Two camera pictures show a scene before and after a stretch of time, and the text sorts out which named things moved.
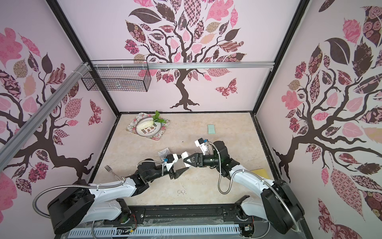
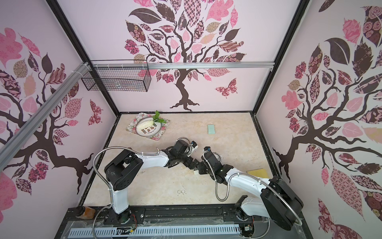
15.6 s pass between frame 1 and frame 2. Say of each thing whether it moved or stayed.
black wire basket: stayed
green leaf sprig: stayed
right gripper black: moved
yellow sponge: stayed
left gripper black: moved
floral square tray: stayed
